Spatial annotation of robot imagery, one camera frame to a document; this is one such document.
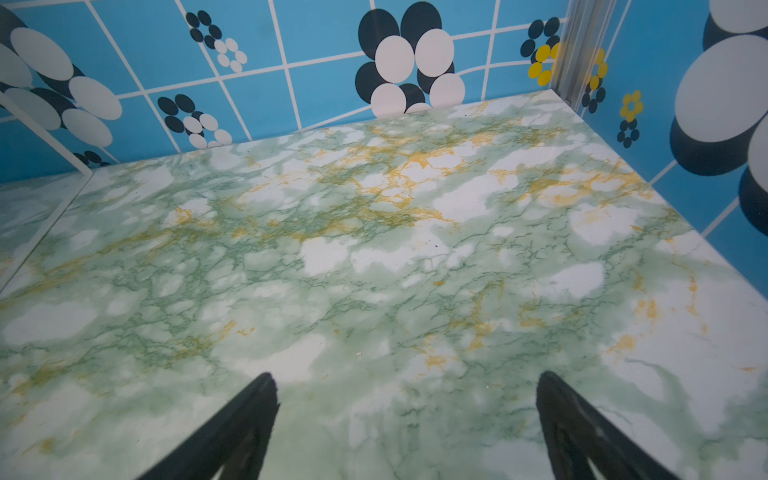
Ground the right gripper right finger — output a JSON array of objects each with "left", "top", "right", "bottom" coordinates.
[{"left": 536, "top": 371, "right": 676, "bottom": 479}]

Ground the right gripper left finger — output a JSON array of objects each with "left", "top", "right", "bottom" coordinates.
[{"left": 141, "top": 372, "right": 280, "bottom": 479}]

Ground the right aluminium corner post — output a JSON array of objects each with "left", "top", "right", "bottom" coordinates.
[{"left": 550, "top": 0, "right": 617, "bottom": 112}]

